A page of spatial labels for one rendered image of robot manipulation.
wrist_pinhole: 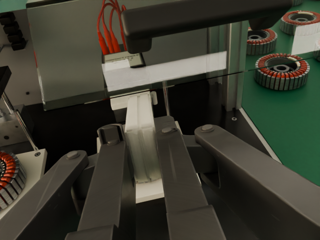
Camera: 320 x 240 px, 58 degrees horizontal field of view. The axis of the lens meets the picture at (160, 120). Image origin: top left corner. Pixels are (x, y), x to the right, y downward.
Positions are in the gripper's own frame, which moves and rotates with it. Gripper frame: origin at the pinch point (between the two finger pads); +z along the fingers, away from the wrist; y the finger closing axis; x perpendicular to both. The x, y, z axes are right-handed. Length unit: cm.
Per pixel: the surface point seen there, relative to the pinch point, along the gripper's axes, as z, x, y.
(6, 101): 35.2, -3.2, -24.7
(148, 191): 19.3, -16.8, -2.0
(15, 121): 34.4, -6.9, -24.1
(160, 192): 18.8, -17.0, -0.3
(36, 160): 29.1, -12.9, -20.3
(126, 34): 1.7, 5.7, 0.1
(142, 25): 1.8, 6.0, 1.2
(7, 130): 34.8, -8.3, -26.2
